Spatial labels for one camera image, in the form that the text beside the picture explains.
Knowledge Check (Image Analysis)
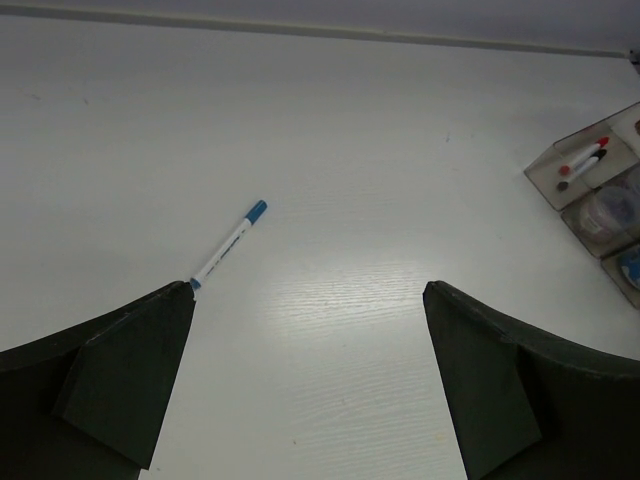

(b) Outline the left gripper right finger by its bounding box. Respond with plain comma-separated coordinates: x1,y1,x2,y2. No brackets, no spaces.
423,281,639,479

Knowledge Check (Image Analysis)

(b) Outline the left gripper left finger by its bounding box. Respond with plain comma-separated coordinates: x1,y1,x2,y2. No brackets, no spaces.
1,281,196,479

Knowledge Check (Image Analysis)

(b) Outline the purple clip jar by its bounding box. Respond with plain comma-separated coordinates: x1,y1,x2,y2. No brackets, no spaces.
577,186,639,244

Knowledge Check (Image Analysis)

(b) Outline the black white marker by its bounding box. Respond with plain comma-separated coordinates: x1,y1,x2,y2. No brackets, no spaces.
556,148,607,192

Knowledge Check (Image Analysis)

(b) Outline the red white marker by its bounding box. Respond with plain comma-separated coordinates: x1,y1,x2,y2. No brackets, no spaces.
558,136,609,176

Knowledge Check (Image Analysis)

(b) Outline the clear compartment organizer tray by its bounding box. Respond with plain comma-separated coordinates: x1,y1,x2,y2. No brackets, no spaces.
524,103,639,308

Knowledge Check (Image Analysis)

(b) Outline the blue white marker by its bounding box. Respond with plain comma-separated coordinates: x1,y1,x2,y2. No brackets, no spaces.
189,200,268,294

